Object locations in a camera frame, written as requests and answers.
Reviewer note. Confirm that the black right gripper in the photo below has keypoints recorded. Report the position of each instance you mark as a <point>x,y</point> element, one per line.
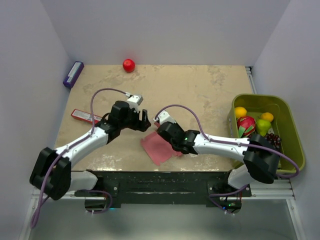
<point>176,126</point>

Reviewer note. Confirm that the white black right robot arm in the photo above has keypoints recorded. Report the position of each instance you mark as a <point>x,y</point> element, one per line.
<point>259,158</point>

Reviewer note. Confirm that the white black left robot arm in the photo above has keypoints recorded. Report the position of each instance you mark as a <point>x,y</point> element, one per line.
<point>53,174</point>

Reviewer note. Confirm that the purple rectangular carton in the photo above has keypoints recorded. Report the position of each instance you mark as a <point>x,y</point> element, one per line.
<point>73,74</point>

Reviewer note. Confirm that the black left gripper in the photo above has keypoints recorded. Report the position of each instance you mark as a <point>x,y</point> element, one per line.
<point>141,125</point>

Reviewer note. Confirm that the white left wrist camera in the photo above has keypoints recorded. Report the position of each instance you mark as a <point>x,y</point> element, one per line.
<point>135,101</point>

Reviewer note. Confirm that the yellow lemon upper left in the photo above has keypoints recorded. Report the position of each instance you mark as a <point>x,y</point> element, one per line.
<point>240,112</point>

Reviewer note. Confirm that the pink paper box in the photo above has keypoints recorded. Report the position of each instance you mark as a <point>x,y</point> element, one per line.
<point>158,150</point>

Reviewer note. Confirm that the green plastic bin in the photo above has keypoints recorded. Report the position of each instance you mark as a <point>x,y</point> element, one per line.
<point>283,124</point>

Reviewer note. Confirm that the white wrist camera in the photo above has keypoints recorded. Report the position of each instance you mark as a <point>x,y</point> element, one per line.
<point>164,117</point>
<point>135,101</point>

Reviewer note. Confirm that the red rectangular carton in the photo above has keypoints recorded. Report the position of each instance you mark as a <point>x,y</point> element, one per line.
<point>85,116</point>

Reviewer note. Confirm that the red apple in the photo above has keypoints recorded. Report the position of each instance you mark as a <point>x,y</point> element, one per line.
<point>128,65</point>

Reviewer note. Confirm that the orange fruit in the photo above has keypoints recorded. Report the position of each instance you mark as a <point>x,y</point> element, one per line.
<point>267,116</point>

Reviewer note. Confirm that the red dragon fruit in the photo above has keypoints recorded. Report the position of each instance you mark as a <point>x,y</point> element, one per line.
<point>246,125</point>

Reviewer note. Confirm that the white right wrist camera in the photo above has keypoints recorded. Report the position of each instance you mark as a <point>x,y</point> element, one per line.
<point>164,117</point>

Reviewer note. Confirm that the dark purple grapes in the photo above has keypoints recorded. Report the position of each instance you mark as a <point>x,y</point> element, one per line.
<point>274,140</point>

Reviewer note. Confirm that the green pear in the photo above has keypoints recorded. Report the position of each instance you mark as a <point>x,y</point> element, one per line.
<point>262,126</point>

